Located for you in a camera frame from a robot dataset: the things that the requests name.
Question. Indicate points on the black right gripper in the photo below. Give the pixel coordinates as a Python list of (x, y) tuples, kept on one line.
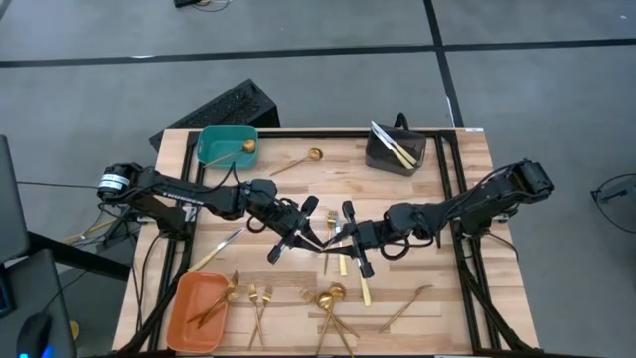
[(372, 233)]

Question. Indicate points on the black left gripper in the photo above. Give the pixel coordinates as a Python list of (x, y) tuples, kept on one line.
[(283, 216)]

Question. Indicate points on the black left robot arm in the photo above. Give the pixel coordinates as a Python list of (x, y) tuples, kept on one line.
[(184, 191)]

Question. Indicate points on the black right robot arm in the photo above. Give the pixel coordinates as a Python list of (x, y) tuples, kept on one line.
[(497, 194)]

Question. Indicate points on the dark grey plastic bin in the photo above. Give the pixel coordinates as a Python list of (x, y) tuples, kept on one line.
[(377, 159)]

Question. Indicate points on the pair of gold forks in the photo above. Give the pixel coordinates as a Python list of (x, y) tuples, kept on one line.
[(254, 334)]

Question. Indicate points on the teal plastic bin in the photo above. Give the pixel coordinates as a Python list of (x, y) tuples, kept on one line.
[(223, 141)]

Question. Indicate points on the orange plastic bin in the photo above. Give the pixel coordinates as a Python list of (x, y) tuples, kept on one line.
[(191, 333)]

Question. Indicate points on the white tape strip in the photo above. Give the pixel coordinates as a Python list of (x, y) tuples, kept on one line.
[(474, 130)]

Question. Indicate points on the black stand leg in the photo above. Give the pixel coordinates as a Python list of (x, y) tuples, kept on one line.
[(74, 254)]

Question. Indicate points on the yellow round sticker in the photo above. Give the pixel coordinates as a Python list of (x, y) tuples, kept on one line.
[(74, 330)]

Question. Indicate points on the grey side desk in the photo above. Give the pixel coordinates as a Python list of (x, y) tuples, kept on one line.
[(35, 278)]

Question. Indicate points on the black computer mouse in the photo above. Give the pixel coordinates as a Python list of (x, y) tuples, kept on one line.
[(34, 335)]

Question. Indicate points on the grey panel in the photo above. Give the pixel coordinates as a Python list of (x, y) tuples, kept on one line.
[(10, 199)]

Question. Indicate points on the black aluminium table frame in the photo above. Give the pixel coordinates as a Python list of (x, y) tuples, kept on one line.
[(318, 133)]

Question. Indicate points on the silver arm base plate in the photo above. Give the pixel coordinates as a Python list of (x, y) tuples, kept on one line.
[(190, 214)]

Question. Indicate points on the black triangular bracket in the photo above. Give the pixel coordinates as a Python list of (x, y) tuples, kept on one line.
[(401, 120)]

